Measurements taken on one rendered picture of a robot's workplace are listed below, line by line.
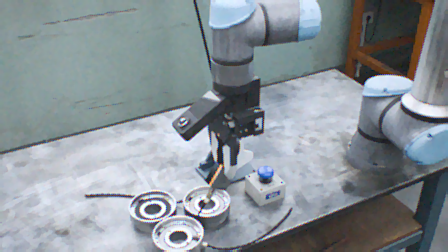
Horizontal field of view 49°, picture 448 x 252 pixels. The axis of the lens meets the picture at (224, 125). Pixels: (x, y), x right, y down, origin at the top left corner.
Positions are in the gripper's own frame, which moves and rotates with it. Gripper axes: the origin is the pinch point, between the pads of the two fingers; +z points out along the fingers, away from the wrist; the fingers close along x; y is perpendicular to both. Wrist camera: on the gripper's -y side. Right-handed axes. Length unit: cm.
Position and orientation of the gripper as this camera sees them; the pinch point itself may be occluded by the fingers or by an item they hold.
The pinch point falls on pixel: (222, 171)
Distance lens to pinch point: 99.2
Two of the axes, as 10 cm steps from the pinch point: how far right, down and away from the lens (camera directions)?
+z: 0.1, 8.5, 5.3
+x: -5.1, -4.6, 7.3
